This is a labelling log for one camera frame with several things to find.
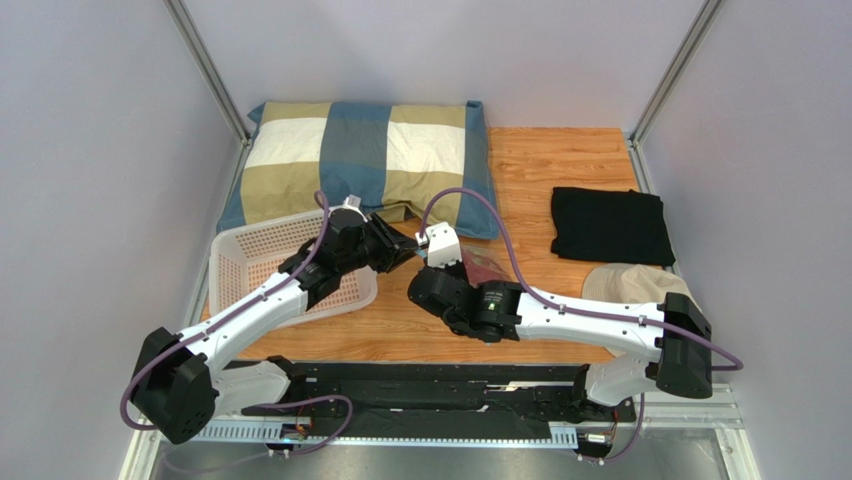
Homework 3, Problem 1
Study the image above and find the plaid pillow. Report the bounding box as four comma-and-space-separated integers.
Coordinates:
217, 101, 499, 240

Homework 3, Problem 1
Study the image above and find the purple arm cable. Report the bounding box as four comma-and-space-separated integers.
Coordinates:
417, 187, 745, 372
119, 190, 332, 431

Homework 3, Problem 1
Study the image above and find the red toy lobster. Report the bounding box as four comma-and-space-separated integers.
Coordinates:
462, 251, 512, 285

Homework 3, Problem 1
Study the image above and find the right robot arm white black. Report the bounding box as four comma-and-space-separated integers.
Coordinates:
408, 267, 713, 407

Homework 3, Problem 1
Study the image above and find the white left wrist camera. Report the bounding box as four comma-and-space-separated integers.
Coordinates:
341, 195, 361, 210

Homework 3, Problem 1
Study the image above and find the aluminium frame rail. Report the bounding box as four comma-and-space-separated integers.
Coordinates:
119, 382, 763, 480

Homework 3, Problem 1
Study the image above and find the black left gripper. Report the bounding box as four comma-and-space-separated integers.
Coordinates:
338, 213, 423, 276

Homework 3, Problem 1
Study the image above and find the white plastic basket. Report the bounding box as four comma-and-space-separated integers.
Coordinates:
208, 210, 378, 325

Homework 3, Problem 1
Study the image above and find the black folded cloth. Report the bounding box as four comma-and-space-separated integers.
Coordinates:
551, 187, 676, 267

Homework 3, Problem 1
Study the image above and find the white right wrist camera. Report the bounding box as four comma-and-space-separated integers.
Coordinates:
415, 222, 462, 268

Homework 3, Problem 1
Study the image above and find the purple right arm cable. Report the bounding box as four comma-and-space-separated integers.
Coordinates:
417, 187, 745, 372

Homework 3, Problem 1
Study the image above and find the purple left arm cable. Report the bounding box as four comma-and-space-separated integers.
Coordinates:
119, 190, 332, 431

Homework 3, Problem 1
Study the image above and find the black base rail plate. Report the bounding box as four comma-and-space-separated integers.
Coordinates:
239, 362, 637, 440

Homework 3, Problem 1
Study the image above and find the beige hat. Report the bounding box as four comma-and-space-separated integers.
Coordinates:
582, 263, 696, 303

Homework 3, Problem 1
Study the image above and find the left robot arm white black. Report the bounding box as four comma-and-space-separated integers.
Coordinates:
120, 207, 419, 444

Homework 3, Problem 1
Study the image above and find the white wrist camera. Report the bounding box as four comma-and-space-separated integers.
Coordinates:
341, 195, 361, 210
415, 222, 462, 268

